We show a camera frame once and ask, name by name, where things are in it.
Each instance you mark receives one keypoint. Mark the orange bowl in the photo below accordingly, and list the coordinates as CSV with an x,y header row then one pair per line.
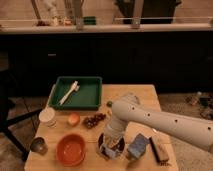
x,y
70,150

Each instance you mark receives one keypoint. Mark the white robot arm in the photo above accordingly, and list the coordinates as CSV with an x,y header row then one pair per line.
x,y
195,131

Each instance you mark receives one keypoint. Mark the small green object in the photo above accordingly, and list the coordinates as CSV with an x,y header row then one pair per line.
x,y
109,104

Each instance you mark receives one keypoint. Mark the white brush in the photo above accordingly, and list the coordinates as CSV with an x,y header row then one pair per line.
x,y
74,87

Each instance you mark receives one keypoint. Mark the purple bowl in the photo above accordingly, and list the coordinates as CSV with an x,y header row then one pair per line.
x,y
118,154

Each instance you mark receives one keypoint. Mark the small metal cup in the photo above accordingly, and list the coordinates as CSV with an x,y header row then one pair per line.
x,y
39,146

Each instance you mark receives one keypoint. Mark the blue grey towel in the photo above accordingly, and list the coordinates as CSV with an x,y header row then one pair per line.
x,y
110,152

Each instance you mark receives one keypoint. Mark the orange fruit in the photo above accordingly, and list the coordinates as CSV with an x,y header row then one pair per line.
x,y
73,119

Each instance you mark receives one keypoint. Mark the green plastic tray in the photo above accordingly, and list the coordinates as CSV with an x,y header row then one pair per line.
x,y
88,97

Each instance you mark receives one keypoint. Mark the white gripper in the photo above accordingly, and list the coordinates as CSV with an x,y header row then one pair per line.
x,y
110,142

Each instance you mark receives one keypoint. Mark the bunch of red grapes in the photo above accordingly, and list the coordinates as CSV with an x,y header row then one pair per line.
x,y
90,122

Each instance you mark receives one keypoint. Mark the white lidded cup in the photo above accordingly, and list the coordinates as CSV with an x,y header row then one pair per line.
x,y
47,117

